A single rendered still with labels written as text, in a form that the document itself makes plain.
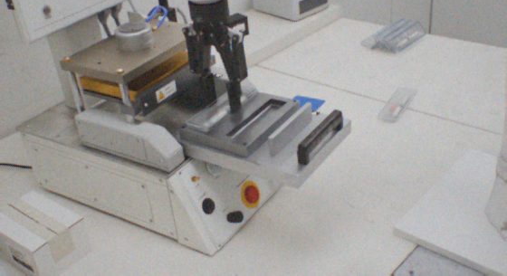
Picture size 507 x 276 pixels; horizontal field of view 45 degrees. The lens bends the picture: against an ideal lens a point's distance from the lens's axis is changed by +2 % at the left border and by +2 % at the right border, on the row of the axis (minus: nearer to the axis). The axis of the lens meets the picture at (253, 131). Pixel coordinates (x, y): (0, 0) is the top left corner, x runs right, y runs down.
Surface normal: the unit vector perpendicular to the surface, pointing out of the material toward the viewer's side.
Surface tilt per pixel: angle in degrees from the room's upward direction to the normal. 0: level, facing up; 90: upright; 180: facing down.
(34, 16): 90
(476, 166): 0
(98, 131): 90
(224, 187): 65
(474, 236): 0
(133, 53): 0
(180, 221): 90
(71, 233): 88
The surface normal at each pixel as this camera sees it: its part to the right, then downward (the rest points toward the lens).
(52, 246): 0.77, 0.23
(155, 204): -0.55, 0.47
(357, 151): -0.09, -0.86
